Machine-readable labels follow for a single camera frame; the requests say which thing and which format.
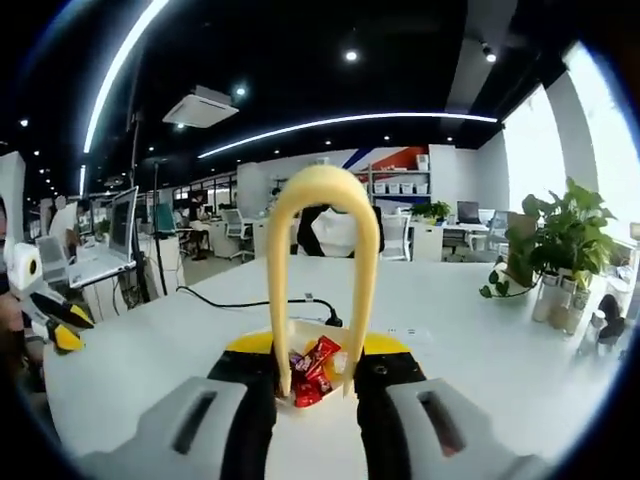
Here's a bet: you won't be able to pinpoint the ceiling light strip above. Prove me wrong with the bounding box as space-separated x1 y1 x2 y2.
82 0 171 154
197 113 499 159

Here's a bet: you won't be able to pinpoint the silver laptop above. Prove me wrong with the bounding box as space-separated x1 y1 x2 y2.
67 185 141 290

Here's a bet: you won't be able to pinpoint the large green potted plant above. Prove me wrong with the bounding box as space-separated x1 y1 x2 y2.
479 177 619 301

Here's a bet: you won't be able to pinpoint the black tripod stand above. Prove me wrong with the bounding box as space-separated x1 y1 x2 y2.
127 112 171 301

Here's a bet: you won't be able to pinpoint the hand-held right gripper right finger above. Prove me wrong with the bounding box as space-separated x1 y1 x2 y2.
352 335 550 480

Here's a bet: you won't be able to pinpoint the white office chair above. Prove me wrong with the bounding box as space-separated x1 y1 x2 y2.
382 212 412 261

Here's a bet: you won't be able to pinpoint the black power cable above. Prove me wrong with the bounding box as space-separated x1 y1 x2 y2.
175 285 344 329

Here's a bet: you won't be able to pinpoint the grey mesh office chair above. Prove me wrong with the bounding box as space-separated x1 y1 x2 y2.
487 209 511 246

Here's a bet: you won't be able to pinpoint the small green potted plant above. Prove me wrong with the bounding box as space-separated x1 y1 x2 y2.
412 200 451 224

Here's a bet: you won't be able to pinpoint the yellow food tongs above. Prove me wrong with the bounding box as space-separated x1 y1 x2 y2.
266 165 380 401

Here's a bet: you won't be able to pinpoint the glass jar with pebbles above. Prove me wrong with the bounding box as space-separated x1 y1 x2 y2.
549 277 581 335
532 273 559 324
572 284 594 314

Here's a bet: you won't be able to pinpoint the ceiling air conditioner unit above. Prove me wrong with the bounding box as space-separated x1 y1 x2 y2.
162 84 239 126

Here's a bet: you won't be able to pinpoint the red snack bar packet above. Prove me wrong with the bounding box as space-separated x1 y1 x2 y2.
307 370 335 394
307 335 342 366
294 384 321 409

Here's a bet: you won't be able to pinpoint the clear glass bottle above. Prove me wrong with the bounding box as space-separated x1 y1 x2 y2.
589 309 609 351

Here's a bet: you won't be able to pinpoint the black rounded object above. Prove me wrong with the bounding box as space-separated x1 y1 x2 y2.
597 293 626 356

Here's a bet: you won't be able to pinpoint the row of white storage boxes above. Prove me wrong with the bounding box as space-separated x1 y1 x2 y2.
373 181 430 195

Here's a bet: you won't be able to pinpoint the cream hexagonal food container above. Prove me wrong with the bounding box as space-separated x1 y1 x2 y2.
247 319 359 416

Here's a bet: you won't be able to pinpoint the grey storage shelf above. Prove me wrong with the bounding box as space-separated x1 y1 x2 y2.
367 169 432 199

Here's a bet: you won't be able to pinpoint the bright window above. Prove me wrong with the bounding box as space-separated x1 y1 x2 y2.
564 42 640 226
502 84 561 216

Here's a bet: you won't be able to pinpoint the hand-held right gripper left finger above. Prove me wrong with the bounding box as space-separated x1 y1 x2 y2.
79 335 281 480

